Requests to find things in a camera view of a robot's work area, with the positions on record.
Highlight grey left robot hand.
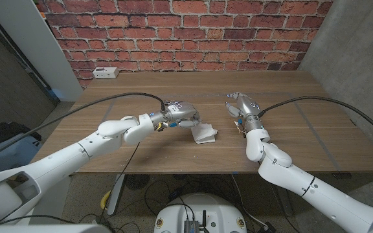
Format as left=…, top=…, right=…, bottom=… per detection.
left=150, top=100, right=202, bottom=129

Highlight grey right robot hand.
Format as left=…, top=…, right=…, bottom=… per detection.
left=224, top=91, right=266, bottom=132

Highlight white tissue sheet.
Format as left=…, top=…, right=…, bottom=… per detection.
left=190, top=121, right=218, bottom=144

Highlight red brick printed backdrop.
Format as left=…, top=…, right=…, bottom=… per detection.
left=39, top=0, right=333, bottom=90

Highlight round black floor fan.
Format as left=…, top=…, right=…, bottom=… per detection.
left=124, top=174, right=151, bottom=191

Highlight white power strip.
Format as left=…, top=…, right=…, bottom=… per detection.
left=92, top=67, right=120, bottom=80

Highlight white robot torso base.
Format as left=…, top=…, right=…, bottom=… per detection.
left=153, top=193, right=248, bottom=233

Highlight white table leg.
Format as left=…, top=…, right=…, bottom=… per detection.
left=107, top=173, right=126, bottom=216

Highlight grey box on torso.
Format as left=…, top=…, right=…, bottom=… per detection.
left=183, top=219, right=200, bottom=233

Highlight black floor plug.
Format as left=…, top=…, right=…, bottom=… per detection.
left=256, top=221, right=277, bottom=233

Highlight blue storage bin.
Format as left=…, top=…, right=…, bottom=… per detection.
left=0, top=134, right=43, bottom=177

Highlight white robot body edge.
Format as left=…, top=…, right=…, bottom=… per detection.
left=0, top=224, right=113, bottom=233

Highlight right wrist coloured wires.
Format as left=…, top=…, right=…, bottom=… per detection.
left=234, top=118, right=247, bottom=137

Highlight wrist coloured wires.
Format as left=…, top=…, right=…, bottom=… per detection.
left=155, top=120, right=178, bottom=132
left=234, top=118, right=247, bottom=137

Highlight left wrist coloured wires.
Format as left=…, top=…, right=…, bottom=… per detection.
left=155, top=120, right=178, bottom=132

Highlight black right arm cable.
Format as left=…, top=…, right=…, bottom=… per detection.
left=257, top=95, right=373, bottom=148

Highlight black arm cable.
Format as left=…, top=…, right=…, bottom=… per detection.
left=257, top=95, right=373, bottom=148
left=0, top=92, right=167, bottom=164

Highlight white floor cable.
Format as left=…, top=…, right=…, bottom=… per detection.
left=231, top=174, right=268, bottom=229

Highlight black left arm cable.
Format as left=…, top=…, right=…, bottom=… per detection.
left=0, top=92, right=167, bottom=164

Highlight yellow hose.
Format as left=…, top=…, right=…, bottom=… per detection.
left=100, top=189, right=113, bottom=210

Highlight white wall panel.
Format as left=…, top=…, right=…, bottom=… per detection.
left=0, top=0, right=84, bottom=103

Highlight dark metal door frame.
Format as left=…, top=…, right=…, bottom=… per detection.
left=0, top=6, right=60, bottom=106

